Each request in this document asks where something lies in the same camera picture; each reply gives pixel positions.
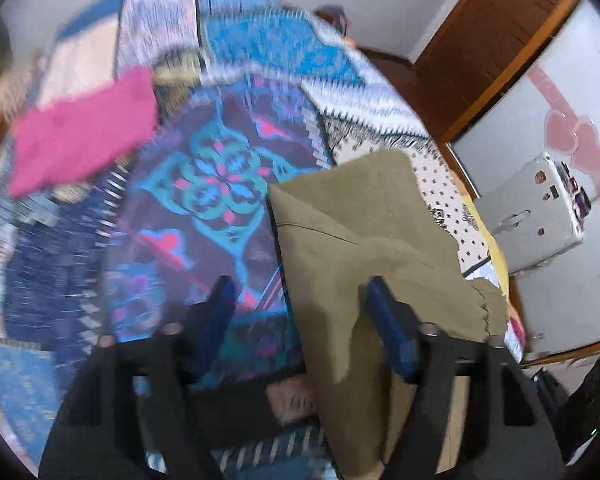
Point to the patchwork blanket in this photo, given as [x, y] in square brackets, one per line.
[205, 185]

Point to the white sticker-covered suitcase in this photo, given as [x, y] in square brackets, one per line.
[530, 210]

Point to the white heart-print sliding door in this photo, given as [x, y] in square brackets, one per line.
[545, 85]

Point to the dark chair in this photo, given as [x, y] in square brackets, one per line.
[336, 19]

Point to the khaki pants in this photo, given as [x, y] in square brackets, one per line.
[340, 260]

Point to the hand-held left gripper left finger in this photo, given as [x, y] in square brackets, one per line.
[215, 320]

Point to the brown wooden door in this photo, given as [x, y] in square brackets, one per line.
[485, 40]

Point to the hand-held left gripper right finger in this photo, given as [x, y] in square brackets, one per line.
[390, 330]

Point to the pink cloth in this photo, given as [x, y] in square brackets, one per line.
[85, 135]

